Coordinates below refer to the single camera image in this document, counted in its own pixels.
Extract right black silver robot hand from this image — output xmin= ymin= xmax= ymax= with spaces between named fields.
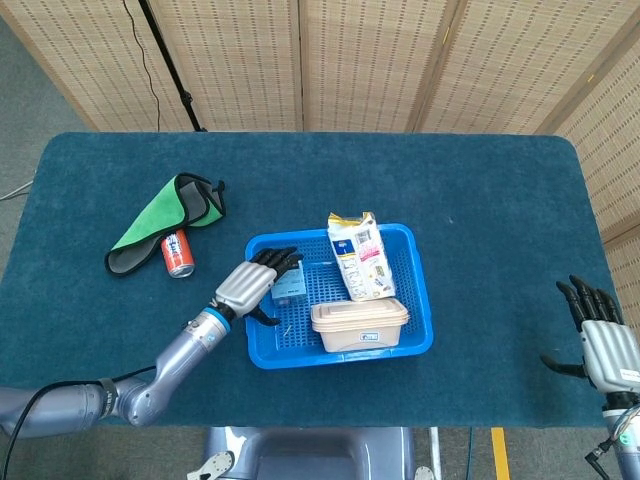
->
xmin=538 ymin=274 xmax=640 ymax=396

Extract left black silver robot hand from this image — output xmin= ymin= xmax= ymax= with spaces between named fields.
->
xmin=213 ymin=246 xmax=305 ymax=327

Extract small blue cardboard box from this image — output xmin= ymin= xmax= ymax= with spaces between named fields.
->
xmin=271 ymin=259 xmax=306 ymax=306

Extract orange soda can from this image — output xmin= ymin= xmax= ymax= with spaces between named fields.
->
xmin=160 ymin=228 xmax=196 ymax=280

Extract green microfiber cloth black edge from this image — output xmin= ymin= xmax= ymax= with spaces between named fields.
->
xmin=104 ymin=172 xmax=227 ymax=276

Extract white printed snack bag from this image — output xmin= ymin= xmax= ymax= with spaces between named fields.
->
xmin=327 ymin=211 xmax=397 ymax=303

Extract blue perforated plastic basket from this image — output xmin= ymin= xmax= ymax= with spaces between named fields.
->
xmin=244 ymin=223 xmax=434 ymax=370

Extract beige stacked plastic food containers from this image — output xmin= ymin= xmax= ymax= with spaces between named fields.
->
xmin=310 ymin=297 xmax=410 ymax=354

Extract teal carpet table cover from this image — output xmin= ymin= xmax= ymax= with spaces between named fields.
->
xmin=0 ymin=131 xmax=624 ymax=430

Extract grey-blue robot torso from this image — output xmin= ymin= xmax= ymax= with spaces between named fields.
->
xmin=187 ymin=426 xmax=436 ymax=480

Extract black tripod stand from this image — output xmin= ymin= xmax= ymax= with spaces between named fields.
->
xmin=137 ymin=0 xmax=208 ymax=133

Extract bamboo folding screen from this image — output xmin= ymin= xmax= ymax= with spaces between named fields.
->
xmin=0 ymin=0 xmax=640 ymax=321

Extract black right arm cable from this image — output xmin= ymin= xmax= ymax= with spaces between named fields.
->
xmin=582 ymin=438 xmax=617 ymax=472

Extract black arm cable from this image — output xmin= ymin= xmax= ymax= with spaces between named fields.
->
xmin=0 ymin=366 xmax=157 ymax=454
xmin=582 ymin=438 xmax=617 ymax=472

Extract thin black hanging cable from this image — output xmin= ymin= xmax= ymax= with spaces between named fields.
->
xmin=122 ymin=0 xmax=162 ymax=132

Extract white floor cable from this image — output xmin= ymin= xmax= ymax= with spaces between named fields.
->
xmin=0 ymin=180 xmax=34 ymax=202

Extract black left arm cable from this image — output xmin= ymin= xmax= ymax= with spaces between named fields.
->
xmin=0 ymin=366 xmax=157 ymax=454

